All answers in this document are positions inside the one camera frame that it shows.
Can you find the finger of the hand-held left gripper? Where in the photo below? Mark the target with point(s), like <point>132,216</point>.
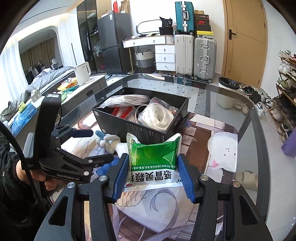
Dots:
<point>97,161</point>
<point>78,133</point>

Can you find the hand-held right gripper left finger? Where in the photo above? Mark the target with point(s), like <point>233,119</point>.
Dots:
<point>120,178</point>

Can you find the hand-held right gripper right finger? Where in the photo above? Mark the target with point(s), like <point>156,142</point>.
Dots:
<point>186,178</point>

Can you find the white blue plush toy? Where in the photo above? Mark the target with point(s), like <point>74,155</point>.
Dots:
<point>111,140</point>

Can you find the green white medicine packet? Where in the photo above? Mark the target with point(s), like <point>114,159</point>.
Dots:
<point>152,157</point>

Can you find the red white snack packet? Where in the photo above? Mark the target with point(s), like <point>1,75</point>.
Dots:
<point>121,112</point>

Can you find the black cardboard box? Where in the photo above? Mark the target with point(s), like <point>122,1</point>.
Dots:
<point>148,132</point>

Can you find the white plastic bag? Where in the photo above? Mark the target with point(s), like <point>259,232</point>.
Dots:
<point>124,99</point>

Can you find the person's left forearm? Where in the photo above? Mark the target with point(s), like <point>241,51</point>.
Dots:
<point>9,197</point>

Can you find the person's left hand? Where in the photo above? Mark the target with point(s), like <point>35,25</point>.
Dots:
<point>23,173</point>

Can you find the white label card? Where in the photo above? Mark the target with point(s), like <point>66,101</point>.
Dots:
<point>36,95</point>

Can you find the pile of colourful snack bags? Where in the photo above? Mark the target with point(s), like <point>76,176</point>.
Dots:
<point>67,87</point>

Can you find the grey crumpled clothing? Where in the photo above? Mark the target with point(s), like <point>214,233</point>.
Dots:
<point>9,111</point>

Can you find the grey cabinet with white top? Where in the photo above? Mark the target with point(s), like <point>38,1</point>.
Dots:
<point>87,90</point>

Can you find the bed with grey duvet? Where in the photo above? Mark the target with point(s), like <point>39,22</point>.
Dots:
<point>50,75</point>

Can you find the white electric kettle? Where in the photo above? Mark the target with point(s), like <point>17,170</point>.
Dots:
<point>82,74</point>

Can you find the white office chair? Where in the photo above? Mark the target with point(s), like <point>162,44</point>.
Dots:
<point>54,63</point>

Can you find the beige slipper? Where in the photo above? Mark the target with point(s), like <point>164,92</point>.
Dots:
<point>248,180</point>

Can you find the brown curtains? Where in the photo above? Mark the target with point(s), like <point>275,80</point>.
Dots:
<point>39,53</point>

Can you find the striped rug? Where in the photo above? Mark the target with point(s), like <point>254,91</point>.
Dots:
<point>198,102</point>

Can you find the white bin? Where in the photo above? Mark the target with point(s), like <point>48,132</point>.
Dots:
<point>224,99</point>

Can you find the woven laundry basket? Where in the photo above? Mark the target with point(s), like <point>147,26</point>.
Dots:
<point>144,59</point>

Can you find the dark glass wardrobe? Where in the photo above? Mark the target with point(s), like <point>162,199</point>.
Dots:
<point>83,27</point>

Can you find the black round bin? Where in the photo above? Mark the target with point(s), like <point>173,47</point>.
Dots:
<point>227,83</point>

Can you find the black refrigerator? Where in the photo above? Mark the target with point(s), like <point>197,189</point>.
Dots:
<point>111,32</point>

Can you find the heap of dark sneakers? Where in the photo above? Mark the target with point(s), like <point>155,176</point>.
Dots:
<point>254,95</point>

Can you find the white vanity desk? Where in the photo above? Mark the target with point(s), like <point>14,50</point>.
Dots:
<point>164,58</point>

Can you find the silver suitcase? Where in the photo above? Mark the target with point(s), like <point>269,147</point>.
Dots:
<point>204,59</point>

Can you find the white suitcase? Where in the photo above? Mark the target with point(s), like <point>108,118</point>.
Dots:
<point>183,55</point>

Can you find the oval mirror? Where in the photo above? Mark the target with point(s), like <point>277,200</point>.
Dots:
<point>148,26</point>

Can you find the white ribbed container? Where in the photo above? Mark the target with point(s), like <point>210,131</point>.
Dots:
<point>170,39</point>

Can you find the red white flat box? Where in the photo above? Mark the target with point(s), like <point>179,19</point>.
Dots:
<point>115,7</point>

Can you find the wooden shoe rack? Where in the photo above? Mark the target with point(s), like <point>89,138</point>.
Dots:
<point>286,91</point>

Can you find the black bag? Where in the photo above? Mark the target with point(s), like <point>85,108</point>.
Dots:
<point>165,31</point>

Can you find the flat cardboard box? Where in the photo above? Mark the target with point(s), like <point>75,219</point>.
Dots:
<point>124,7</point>

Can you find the wooden door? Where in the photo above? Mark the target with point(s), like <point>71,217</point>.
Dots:
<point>247,51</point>

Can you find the black yellow shoe box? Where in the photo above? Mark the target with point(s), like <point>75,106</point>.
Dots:
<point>204,34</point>

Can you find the row of assorted shoes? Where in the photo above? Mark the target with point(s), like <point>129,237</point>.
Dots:
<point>285,68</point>

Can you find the plain black shoe box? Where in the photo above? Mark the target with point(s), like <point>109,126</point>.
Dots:
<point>203,28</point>

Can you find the teal suitcase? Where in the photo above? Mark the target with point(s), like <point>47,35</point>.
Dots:
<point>180,18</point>

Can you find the black red logo shoe box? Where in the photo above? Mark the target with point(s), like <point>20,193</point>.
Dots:
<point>202,22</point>

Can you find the black printed shoe box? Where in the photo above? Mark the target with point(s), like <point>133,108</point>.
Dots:
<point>202,17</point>

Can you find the tan shoe box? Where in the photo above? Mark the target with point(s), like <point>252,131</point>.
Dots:
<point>201,12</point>

